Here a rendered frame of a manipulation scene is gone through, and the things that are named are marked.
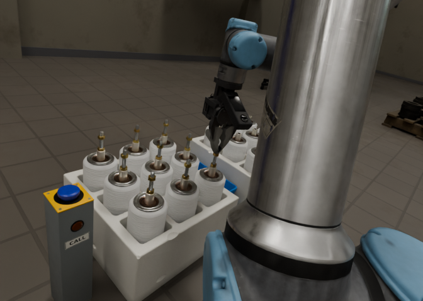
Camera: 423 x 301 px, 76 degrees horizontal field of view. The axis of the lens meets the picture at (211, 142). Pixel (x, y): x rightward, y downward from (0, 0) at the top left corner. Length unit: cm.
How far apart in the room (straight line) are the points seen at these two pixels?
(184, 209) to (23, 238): 49
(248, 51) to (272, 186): 40
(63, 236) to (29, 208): 49
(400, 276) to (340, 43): 20
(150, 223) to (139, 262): 9
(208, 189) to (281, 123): 62
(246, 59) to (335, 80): 38
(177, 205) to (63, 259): 28
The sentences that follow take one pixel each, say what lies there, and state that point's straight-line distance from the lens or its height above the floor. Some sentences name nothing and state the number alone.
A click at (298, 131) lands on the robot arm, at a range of 22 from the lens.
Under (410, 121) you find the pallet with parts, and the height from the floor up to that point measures 13.
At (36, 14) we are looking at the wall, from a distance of 317.
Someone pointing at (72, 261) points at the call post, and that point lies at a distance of 70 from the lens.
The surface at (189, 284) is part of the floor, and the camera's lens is 88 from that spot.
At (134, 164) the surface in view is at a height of 23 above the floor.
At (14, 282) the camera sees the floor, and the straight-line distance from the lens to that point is 92.
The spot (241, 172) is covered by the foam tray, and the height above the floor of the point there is 17.
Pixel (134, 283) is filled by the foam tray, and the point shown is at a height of 9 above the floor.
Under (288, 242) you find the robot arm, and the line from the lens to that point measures 23.
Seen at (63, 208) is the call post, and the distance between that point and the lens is 60.
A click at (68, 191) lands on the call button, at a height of 33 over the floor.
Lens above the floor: 70
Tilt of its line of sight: 25 degrees down
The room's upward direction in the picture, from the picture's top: 13 degrees clockwise
